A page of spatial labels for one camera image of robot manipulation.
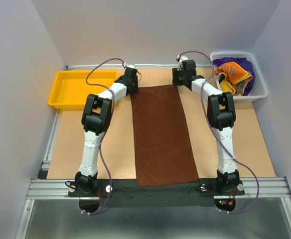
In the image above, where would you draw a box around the brown towel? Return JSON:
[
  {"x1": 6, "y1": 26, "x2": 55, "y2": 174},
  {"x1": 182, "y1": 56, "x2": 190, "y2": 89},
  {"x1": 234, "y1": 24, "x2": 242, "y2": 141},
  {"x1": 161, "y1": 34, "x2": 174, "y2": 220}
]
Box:
[{"x1": 131, "y1": 85, "x2": 199, "y2": 187}]

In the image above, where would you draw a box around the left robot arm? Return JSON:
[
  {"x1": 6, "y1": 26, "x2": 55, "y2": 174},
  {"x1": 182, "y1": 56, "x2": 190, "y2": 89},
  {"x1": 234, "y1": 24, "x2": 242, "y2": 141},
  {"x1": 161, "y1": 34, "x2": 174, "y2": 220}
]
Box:
[{"x1": 65, "y1": 65, "x2": 139, "y2": 197}]

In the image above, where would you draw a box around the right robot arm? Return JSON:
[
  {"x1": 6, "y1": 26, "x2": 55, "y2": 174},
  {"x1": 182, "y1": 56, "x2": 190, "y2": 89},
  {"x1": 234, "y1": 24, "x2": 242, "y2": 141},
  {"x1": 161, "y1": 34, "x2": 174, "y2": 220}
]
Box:
[{"x1": 172, "y1": 57, "x2": 240, "y2": 194}]

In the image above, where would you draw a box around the yellow towel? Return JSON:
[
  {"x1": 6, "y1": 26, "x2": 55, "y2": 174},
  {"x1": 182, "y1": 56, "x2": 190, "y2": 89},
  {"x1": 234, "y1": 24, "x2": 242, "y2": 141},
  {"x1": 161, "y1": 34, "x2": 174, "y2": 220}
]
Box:
[{"x1": 220, "y1": 80, "x2": 236, "y2": 95}]

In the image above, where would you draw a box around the orange towel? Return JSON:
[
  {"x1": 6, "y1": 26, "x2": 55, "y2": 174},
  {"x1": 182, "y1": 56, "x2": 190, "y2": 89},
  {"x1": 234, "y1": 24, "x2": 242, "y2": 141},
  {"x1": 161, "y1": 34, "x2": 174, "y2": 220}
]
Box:
[{"x1": 214, "y1": 62, "x2": 253, "y2": 85}]

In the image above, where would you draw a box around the grey towel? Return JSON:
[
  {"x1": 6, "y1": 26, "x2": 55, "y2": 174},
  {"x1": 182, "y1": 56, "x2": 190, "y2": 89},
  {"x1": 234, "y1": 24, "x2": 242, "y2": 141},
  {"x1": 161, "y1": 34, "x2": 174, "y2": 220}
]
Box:
[{"x1": 234, "y1": 80, "x2": 251, "y2": 96}]

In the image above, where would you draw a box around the purple towel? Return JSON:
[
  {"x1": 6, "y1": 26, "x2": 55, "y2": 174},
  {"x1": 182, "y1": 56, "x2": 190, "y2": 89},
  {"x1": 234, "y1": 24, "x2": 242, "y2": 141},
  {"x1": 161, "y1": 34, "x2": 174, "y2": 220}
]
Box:
[{"x1": 212, "y1": 57, "x2": 255, "y2": 89}]

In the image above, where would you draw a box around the yellow plastic tray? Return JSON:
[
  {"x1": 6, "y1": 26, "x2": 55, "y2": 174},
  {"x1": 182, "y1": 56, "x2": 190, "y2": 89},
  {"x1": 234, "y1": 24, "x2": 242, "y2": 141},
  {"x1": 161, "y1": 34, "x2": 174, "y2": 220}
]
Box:
[{"x1": 48, "y1": 70, "x2": 119, "y2": 110}]

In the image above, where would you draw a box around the white plastic basket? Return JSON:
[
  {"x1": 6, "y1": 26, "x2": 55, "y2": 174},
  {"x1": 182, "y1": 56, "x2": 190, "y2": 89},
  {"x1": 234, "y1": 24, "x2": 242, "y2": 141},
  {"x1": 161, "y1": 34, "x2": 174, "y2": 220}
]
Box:
[{"x1": 210, "y1": 51, "x2": 268, "y2": 103}]

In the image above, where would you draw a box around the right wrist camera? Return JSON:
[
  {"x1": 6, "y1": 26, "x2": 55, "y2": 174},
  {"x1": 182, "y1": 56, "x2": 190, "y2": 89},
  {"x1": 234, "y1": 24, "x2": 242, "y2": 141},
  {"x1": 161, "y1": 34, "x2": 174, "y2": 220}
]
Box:
[{"x1": 176, "y1": 55, "x2": 188, "y2": 71}]

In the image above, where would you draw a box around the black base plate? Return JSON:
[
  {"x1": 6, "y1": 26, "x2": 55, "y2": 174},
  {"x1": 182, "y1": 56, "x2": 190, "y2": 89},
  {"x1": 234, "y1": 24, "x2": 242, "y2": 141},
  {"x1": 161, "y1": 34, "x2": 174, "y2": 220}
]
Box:
[{"x1": 65, "y1": 178, "x2": 245, "y2": 213}]

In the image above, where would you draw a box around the aluminium frame rail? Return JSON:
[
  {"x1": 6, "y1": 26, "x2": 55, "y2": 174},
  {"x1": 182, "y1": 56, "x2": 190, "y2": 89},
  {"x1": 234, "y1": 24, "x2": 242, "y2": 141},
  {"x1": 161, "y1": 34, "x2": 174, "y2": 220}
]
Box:
[{"x1": 26, "y1": 177, "x2": 291, "y2": 200}]

